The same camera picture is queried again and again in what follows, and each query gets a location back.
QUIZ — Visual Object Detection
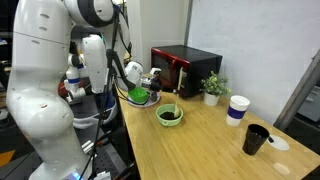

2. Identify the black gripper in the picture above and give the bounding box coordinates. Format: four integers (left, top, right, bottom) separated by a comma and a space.
141, 74, 179, 95

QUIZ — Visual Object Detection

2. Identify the dark coffee beans pile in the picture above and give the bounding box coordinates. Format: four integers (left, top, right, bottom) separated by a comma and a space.
159, 111, 178, 121

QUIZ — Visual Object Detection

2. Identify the bright dark green bowl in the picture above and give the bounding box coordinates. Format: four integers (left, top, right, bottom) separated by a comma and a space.
127, 86, 150, 105

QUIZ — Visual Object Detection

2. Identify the pale lavender round plate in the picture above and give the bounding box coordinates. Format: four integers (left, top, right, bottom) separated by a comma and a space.
126, 91, 162, 109

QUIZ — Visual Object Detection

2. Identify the red and black microwave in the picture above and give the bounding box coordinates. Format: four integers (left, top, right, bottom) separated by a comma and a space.
150, 44, 224, 99

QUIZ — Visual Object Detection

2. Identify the small green plant white pot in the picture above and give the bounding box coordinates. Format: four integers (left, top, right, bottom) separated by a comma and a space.
200, 70, 233, 108

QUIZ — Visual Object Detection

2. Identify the white paper cup blue band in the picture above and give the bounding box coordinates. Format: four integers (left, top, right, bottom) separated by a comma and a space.
225, 94, 251, 128

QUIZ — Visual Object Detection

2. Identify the white and blue mobile robot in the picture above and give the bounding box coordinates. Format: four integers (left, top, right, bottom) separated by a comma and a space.
56, 33, 119, 130

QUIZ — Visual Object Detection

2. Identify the black optical breadboard base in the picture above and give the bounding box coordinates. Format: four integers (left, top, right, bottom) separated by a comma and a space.
74, 124, 143, 180

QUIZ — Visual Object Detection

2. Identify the black plastic cup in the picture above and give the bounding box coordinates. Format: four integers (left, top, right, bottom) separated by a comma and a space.
241, 123, 271, 156

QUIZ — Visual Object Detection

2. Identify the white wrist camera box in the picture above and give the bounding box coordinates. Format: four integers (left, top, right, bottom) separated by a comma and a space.
148, 67, 162, 77

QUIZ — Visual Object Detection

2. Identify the light-green bowl with handles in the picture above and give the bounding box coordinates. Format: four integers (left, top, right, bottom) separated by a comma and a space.
154, 103, 185, 128

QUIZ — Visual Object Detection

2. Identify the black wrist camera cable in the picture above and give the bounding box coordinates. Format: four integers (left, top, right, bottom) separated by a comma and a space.
105, 48, 138, 93

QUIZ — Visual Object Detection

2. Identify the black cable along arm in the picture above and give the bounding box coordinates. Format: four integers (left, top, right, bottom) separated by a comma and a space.
79, 3, 122, 180

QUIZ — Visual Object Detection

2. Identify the silver metal bracket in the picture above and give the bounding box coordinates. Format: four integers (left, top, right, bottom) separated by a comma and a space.
81, 139, 99, 162

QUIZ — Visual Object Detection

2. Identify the grey metal frame beam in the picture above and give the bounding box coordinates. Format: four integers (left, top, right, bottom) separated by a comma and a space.
272, 49, 320, 132

